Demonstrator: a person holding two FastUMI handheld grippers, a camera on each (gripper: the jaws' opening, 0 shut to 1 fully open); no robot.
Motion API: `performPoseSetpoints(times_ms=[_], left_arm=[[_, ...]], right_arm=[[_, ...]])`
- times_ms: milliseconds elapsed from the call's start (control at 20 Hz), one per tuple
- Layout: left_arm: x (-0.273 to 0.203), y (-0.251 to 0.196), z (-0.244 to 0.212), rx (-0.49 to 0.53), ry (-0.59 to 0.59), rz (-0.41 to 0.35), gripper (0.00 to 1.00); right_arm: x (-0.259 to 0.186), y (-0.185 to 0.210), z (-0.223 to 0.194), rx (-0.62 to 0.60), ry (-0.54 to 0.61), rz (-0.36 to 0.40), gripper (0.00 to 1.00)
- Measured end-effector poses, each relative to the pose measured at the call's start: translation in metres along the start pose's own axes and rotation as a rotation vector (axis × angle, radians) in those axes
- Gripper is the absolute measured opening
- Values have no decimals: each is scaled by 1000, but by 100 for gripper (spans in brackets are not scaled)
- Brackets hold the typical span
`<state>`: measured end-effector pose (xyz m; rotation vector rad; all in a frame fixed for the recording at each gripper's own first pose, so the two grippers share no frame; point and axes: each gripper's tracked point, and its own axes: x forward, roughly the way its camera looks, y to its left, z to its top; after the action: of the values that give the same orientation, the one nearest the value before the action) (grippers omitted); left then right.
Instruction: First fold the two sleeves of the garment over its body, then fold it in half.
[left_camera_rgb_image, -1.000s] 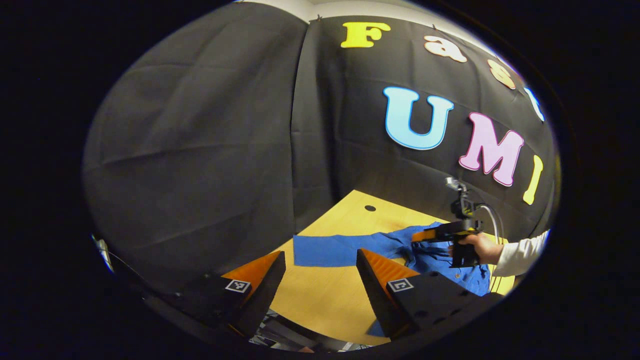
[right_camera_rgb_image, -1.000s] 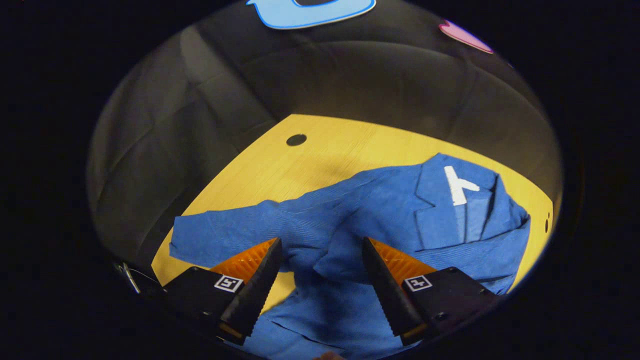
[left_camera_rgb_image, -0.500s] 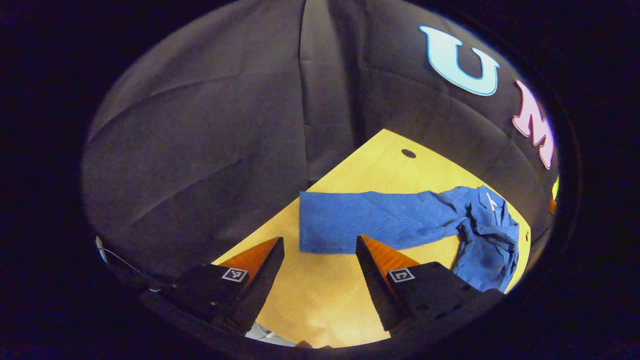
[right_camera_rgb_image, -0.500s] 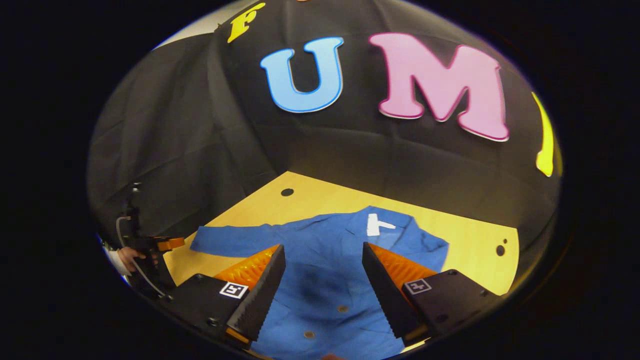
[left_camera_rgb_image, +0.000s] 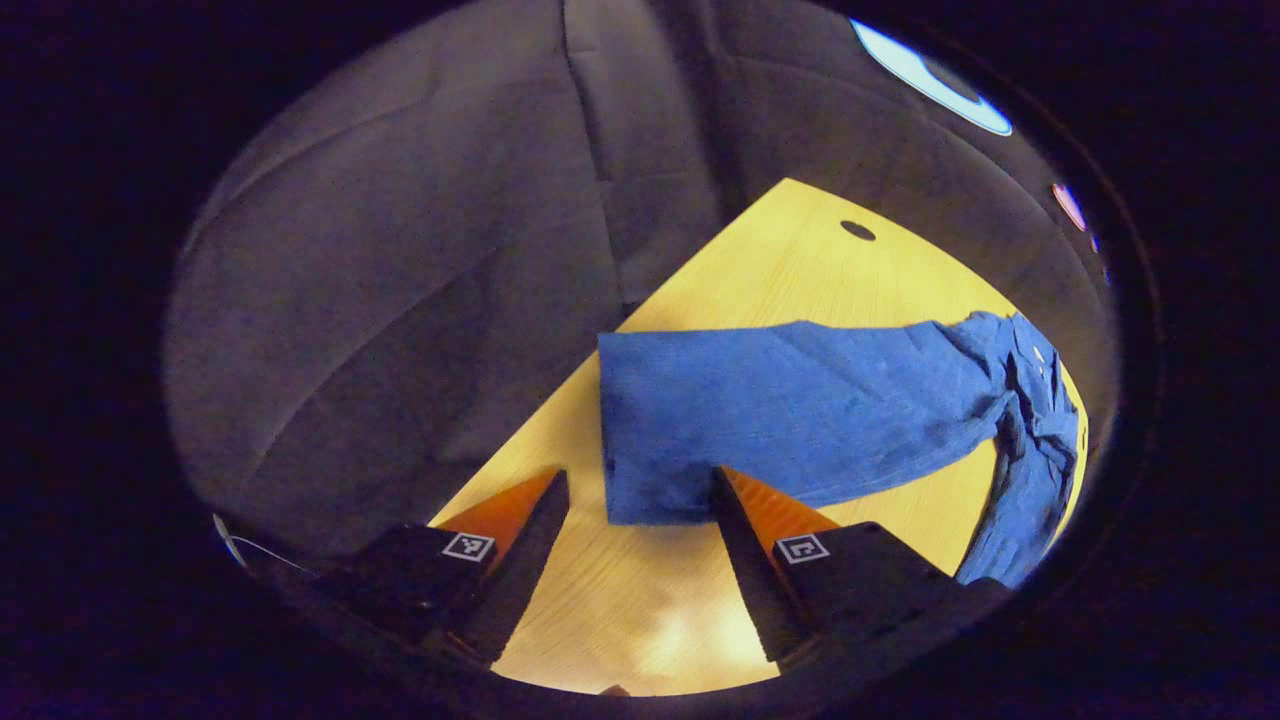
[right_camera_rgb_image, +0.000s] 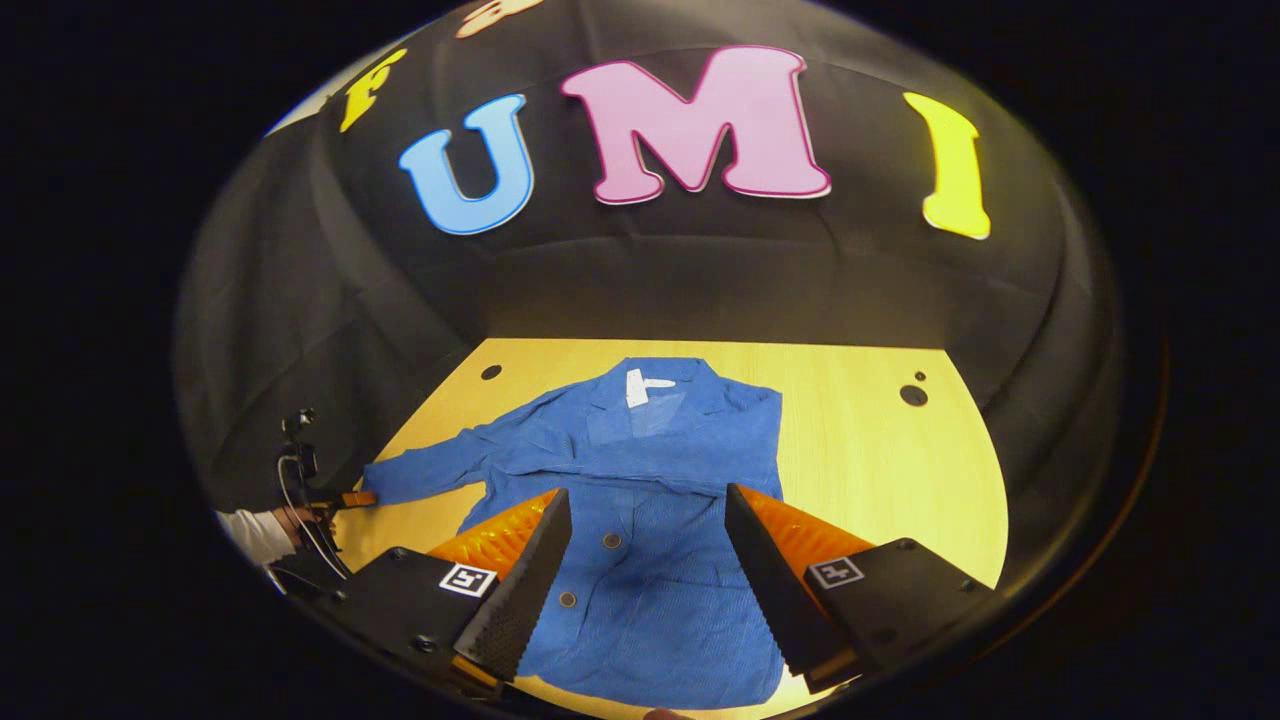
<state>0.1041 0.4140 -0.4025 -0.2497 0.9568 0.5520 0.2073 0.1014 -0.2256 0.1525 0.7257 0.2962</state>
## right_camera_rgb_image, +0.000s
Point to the blue button-up jacket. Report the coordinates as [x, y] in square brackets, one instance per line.
[650, 440]

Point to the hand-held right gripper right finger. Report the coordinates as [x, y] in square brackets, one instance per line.
[765, 580]

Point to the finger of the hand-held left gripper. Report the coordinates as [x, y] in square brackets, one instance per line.
[358, 498]

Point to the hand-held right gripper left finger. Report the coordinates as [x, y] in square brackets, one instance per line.
[525, 585]

